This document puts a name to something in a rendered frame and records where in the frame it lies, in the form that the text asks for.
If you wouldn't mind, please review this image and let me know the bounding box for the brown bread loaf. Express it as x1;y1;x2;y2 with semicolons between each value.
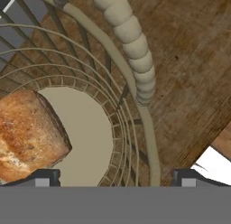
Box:
0;89;73;183

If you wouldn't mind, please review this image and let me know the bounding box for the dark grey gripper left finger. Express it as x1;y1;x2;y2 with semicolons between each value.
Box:
4;168;61;188

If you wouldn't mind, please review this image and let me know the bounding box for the beige wire basket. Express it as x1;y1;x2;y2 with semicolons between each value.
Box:
0;0;162;188

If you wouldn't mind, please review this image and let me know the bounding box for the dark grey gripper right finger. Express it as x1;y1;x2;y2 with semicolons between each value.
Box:
171;168;230;188

